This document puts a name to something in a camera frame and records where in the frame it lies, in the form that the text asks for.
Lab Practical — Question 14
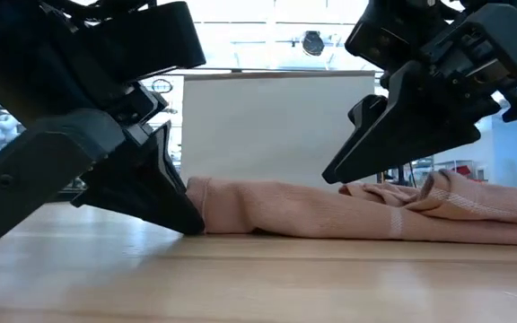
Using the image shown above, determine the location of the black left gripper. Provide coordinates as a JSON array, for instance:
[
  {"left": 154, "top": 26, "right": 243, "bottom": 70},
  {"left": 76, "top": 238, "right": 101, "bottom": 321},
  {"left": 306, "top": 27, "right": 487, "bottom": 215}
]
[{"left": 0, "top": 0, "right": 207, "bottom": 250}]

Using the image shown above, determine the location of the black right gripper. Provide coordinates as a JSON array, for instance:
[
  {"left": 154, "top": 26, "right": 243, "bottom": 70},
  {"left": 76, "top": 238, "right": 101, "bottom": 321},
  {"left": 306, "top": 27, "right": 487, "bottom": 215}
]
[{"left": 321, "top": 0, "right": 517, "bottom": 186}]

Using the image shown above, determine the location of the beige fabric storage box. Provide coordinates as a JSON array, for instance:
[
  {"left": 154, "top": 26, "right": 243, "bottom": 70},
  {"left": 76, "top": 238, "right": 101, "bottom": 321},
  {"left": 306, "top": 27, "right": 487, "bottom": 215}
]
[{"left": 180, "top": 70, "right": 378, "bottom": 193}]

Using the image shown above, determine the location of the salmon pink towel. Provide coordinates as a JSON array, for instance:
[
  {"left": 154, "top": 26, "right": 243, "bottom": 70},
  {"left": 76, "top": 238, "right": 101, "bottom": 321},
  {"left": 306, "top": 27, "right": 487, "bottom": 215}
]
[{"left": 185, "top": 169, "right": 517, "bottom": 248}]

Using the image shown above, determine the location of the black ceiling cable reel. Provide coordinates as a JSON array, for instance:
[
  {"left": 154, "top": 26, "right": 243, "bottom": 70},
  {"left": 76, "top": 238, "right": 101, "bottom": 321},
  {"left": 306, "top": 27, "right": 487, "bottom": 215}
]
[{"left": 302, "top": 30, "right": 326, "bottom": 58}]

